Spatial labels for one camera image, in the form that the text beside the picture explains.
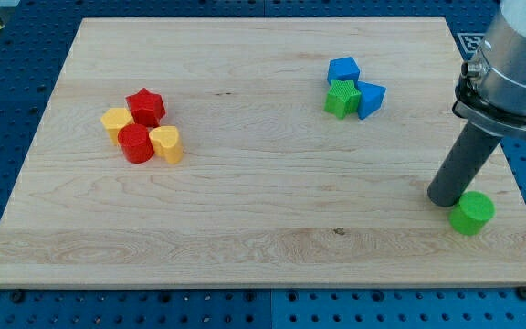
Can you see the green cylinder block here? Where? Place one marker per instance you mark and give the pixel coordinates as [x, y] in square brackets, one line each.
[471, 213]

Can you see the blue triangle block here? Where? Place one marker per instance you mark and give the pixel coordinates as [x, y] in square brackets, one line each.
[371, 100]

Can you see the red cylinder block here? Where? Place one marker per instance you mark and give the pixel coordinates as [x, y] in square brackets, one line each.
[135, 143]

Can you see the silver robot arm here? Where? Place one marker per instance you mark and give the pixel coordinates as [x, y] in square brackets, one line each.
[491, 90]

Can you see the green star block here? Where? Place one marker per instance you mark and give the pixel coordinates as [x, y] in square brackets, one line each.
[342, 98]

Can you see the red star block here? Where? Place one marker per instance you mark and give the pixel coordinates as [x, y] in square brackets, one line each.
[146, 108]

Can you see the black white fiducial tag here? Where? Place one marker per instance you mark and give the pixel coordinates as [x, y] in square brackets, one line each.
[468, 43]

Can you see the light wooden board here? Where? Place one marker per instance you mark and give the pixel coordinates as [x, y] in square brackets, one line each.
[272, 191]

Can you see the blue cube block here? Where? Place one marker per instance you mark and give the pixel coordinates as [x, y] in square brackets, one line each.
[343, 69]

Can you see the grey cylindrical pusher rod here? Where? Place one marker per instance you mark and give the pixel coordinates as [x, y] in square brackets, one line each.
[468, 154]

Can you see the yellow heart block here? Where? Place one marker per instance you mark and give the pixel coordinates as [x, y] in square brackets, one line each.
[166, 142]

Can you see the yellow hexagon block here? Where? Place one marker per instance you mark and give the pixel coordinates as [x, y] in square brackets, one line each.
[113, 120]

